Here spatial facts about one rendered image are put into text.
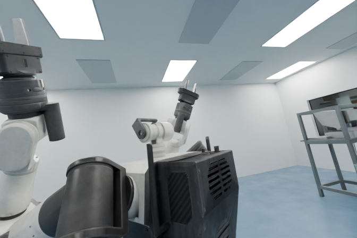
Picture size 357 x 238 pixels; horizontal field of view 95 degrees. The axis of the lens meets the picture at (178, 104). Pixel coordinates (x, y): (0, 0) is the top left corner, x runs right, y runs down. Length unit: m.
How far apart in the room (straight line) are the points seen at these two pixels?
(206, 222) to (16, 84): 0.48
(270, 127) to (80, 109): 5.80
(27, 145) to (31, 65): 0.18
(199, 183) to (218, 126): 4.90
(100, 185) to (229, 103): 5.34
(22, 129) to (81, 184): 0.18
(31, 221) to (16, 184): 0.12
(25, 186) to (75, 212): 0.24
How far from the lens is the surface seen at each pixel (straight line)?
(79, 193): 0.38
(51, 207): 0.44
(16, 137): 0.49
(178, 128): 0.79
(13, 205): 0.60
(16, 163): 0.52
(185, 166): 0.36
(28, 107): 0.49
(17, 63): 0.50
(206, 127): 5.05
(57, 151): 4.94
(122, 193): 0.42
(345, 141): 3.61
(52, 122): 0.50
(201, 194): 0.36
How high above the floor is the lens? 1.26
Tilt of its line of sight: 13 degrees up
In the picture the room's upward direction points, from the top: 7 degrees counter-clockwise
